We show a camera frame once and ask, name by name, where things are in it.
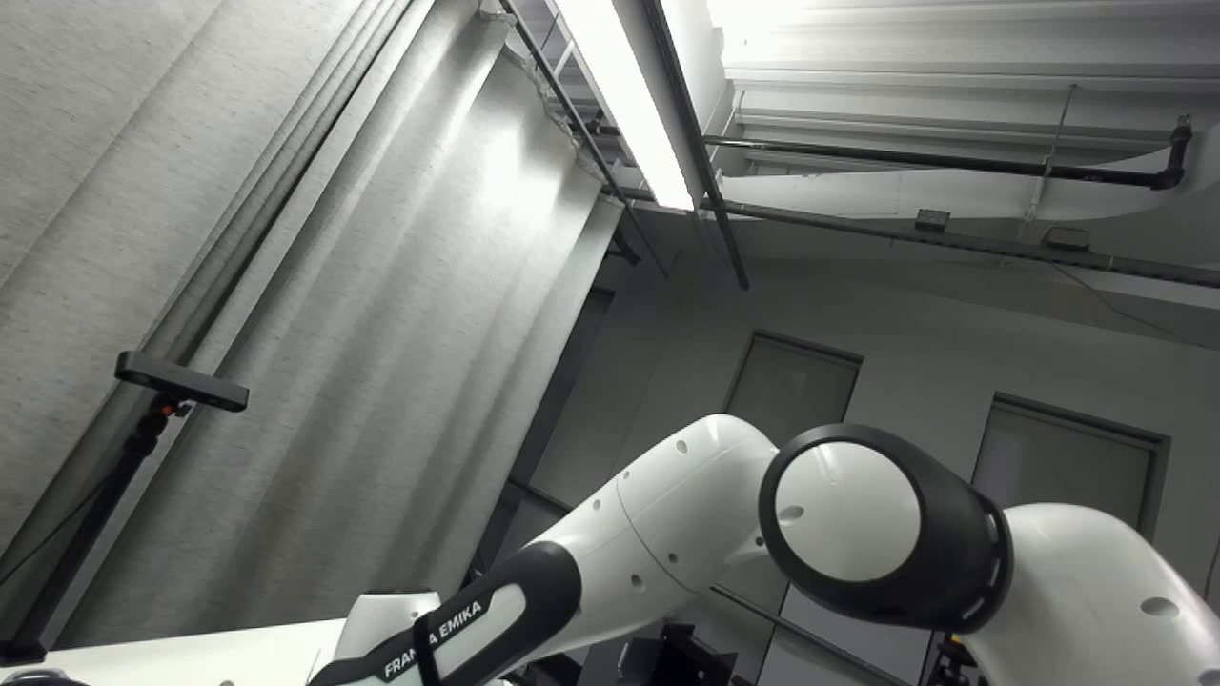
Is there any grey door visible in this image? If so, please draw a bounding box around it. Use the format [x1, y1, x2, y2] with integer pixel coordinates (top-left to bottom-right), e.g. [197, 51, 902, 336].
[967, 391, 1169, 568]
[724, 329, 865, 451]

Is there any black ceiling bar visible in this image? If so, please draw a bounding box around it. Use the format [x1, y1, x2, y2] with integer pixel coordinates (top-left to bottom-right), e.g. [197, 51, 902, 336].
[634, 0, 756, 295]

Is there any ceiling strip light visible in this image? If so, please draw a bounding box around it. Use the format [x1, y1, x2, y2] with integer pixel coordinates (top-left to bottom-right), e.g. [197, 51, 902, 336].
[498, 0, 701, 213]

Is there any grey curtain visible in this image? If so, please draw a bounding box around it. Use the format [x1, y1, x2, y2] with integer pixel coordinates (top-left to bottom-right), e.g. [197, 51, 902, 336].
[0, 0, 624, 644]

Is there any black ceiling pipe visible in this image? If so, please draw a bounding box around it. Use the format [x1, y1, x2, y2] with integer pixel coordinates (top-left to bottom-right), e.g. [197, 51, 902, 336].
[701, 114, 1198, 193]

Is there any grey ceiling rail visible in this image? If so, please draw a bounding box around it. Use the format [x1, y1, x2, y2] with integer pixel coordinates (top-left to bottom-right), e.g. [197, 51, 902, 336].
[688, 193, 1220, 288]

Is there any black bar camera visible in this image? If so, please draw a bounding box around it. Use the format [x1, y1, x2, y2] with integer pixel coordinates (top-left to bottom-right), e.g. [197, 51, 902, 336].
[110, 352, 251, 417]

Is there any black camera tripod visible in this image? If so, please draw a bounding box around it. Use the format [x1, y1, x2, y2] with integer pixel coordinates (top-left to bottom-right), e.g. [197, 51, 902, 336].
[0, 391, 193, 668]

